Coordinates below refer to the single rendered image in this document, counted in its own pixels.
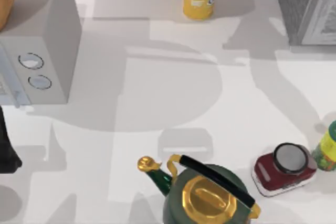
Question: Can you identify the green and yellow jar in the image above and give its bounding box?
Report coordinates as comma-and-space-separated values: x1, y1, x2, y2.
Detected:
311, 120, 336, 172

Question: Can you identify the green and gold kettle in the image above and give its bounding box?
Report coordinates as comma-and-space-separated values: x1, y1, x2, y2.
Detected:
136, 154, 262, 224

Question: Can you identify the dark red jar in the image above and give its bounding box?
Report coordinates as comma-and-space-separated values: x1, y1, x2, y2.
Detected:
251, 142, 318, 198

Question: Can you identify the grey cabinet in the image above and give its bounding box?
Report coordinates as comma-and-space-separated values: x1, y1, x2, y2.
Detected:
272, 0, 336, 47

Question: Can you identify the round microwave knob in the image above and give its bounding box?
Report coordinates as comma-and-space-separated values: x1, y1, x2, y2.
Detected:
27, 74, 53, 90
17, 52, 45, 70

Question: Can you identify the pale microwave oven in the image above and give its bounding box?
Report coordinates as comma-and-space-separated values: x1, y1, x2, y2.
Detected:
0, 0, 82, 108

